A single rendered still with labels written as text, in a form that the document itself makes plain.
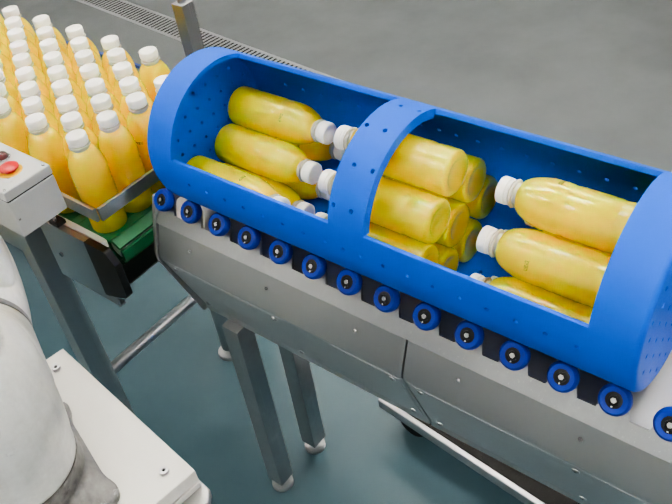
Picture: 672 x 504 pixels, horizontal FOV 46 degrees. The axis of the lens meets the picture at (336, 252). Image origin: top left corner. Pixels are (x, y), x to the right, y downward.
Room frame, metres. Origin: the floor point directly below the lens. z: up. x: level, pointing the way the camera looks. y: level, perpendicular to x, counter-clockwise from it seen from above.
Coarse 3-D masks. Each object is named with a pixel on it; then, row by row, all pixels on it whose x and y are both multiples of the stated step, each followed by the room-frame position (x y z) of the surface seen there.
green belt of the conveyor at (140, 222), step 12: (72, 216) 1.35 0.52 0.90; (84, 216) 1.34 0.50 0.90; (132, 216) 1.32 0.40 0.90; (144, 216) 1.31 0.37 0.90; (120, 228) 1.28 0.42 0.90; (132, 228) 1.28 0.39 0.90; (144, 228) 1.28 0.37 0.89; (108, 240) 1.25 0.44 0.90; (120, 240) 1.25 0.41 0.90; (132, 240) 1.26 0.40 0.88; (144, 240) 1.27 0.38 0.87; (132, 252) 1.24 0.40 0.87
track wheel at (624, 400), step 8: (608, 384) 0.66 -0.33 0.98; (600, 392) 0.66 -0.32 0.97; (608, 392) 0.65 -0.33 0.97; (616, 392) 0.65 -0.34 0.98; (624, 392) 0.64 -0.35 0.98; (600, 400) 0.65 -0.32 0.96; (608, 400) 0.64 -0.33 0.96; (616, 400) 0.64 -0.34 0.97; (624, 400) 0.63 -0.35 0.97; (632, 400) 0.63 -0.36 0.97; (608, 408) 0.64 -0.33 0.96; (616, 408) 0.63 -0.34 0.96; (624, 408) 0.63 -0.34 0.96; (616, 416) 0.63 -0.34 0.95
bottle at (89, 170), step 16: (80, 160) 1.28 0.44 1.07; (96, 160) 1.29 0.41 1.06; (80, 176) 1.27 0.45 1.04; (96, 176) 1.27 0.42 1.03; (112, 176) 1.31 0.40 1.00; (80, 192) 1.28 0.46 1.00; (96, 192) 1.27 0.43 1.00; (112, 192) 1.29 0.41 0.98; (96, 224) 1.27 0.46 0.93; (112, 224) 1.27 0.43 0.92
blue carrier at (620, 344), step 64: (192, 64) 1.26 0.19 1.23; (256, 64) 1.34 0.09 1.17; (192, 128) 1.27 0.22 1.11; (384, 128) 0.97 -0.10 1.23; (448, 128) 1.08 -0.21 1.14; (512, 128) 0.95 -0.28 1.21; (192, 192) 1.14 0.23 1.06; (256, 192) 1.03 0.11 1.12; (640, 192) 0.87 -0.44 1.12; (320, 256) 0.97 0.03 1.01; (384, 256) 0.85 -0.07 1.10; (640, 256) 0.66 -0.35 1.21; (512, 320) 0.71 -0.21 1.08; (576, 320) 0.66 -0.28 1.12; (640, 320) 0.61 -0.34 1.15; (640, 384) 0.62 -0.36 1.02
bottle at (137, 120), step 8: (136, 112) 1.39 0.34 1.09; (144, 112) 1.40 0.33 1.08; (128, 120) 1.40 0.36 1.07; (136, 120) 1.39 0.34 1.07; (144, 120) 1.39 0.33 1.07; (128, 128) 1.39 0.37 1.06; (136, 128) 1.38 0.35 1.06; (144, 128) 1.38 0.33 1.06; (136, 136) 1.38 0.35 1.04; (144, 136) 1.38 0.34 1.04; (144, 144) 1.38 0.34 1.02; (144, 152) 1.38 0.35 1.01; (144, 160) 1.38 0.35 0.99; (160, 184) 1.37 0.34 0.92
